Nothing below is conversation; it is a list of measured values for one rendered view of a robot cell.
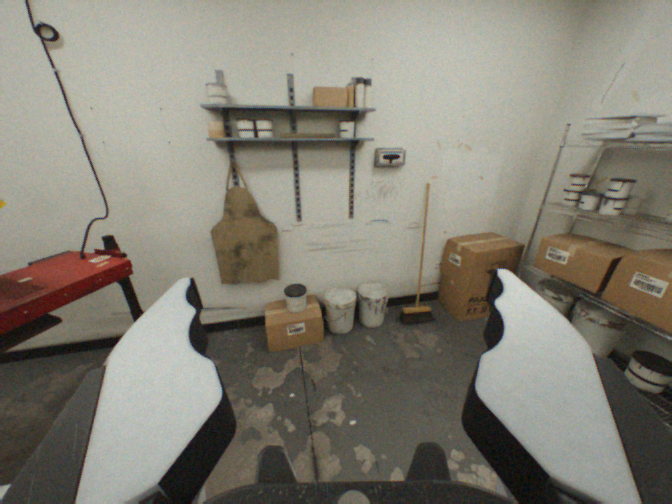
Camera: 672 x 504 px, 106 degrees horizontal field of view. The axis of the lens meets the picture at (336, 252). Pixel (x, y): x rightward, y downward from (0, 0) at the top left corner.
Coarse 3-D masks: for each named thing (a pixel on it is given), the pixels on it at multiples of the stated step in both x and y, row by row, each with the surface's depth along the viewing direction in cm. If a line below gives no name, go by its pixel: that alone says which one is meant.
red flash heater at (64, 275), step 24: (48, 264) 140; (72, 264) 140; (96, 264) 139; (120, 264) 140; (0, 288) 117; (24, 288) 117; (48, 288) 117; (72, 288) 121; (96, 288) 131; (0, 312) 100; (24, 312) 106; (48, 312) 114
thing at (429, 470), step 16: (272, 448) 5; (416, 448) 5; (432, 448) 5; (272, 464) 5; (288, 464) 5; (416, 464) 5; (432, 464) 5; (256, 480) 5; (272, 480) 5; (288, 480) 5; (416, 480) 4; (432, 480) 4; (448, 480) 4; (224, 496) 4; (240, 496) 4; (256, 496) 4; (272, 496) 4; (288, 496) 4; (304, 496) 4; (320, 496) 4; (336, 496) 4; (352, 496) 4; (368, 496) 4; (384, 496) 4; (400, 496) 4; (416, 496) 4; (432, 496) 4; (448, 496) 4; (464, 496) 4; (480, 496) 4; (496, 496) 4
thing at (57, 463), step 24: (96, 384) 6; (72, 408) 6; (96, 408) 6; (48, 432) 5; (72, 432) 5; (48, 456) 5; (72, 456) 5; (24, 480) 5; (48, 480) 5; (72, 480) 5
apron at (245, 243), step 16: (240, 176) 197; (240, 192) 201; (224, 208) 203; (240, 208) 206; (256, 208) 209; (224, 224) 206; (240, 224) 211; (256, 224) 213; (272, 224) 216; (224, 240) 211; (240, 240) 216; (256, 240) 216; (272, 240) 222; (224, 256) 216; (240, 256) 220; (256, 256) 221; (272, 256) 227; (224, 272) 223; (240, 272) 225; (256, 272) 227; (272, 272) 234
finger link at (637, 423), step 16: (608, 368) 6; (608, 384) 6; (624, 384) 6; (608, 400) 6; (624, 400) 6; (640, 400) 6; (624, 416) 5; (640, 416) 5; (656, 416) 5; (624, 432) 5; (640, 432) 5; (656, 432) 5; (624, 448) 5; (640, 448) 5; (656, 448) 5; (640, 464) 5; (656, 464) 5; (640, 480) 4; (656, 480) 4; (544, 496) 5; (560, 496) 4; (640, 496) 4; (656, 496) 4
